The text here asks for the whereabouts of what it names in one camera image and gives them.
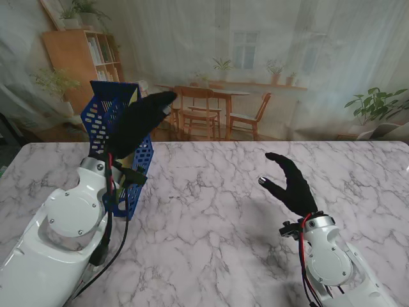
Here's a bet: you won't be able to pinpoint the black left camera cable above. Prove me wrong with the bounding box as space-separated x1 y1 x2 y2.
68 182 130 301

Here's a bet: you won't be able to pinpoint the yellow-green translucent file folder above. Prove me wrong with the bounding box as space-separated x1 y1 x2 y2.
114 86 142 201

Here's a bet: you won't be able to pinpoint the printed room scene backdrop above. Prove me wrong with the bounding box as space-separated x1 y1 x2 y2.
0 0 409 143

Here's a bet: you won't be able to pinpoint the left arm red black wires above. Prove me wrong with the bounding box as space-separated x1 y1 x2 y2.
89 152 116 267

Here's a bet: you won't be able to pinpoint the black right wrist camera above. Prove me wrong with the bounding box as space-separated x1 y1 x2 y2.
279 220 304 239

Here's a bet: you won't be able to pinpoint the arm red black wires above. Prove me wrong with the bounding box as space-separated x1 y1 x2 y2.
297 213 325 307
89 152 116 267

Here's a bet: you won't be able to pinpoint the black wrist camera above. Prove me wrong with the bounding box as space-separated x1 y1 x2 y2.
118 162 149 187
279 220 304 239

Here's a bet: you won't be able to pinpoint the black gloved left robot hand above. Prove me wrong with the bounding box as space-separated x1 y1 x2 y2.
107 91 178 159

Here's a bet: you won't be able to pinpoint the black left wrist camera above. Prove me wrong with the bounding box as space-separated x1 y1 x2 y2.
118 162 149 187

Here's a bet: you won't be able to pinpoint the right arm red black wires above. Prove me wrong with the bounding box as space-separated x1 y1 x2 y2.
297 213 325 307

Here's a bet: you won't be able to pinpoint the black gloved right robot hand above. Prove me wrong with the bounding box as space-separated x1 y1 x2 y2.
257 152 319 219

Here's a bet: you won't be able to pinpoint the blue perforated file rack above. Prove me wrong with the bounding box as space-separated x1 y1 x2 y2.
79 80 155 221

